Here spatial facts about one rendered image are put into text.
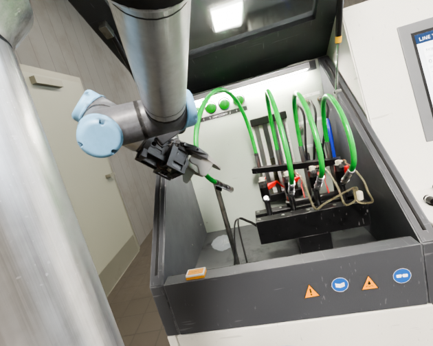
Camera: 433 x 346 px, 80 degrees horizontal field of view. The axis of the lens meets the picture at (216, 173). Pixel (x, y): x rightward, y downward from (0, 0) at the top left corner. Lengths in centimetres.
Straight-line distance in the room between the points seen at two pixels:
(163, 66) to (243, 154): 85
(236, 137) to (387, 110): 54
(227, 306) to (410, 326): 44
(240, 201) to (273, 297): 55
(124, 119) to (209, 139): 67
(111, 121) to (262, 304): 56
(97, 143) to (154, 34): 26
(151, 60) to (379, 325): 77
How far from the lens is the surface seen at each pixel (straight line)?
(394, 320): 84
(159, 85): 35
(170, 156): 63
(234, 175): 114
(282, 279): 70
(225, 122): 111
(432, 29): 106
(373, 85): 95
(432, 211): 82
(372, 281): 75
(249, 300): 74
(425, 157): 97
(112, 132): 48
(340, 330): 82
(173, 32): 28
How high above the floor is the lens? 133
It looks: 11 degrees down
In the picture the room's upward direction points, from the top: 15 degrees counter-clockwise
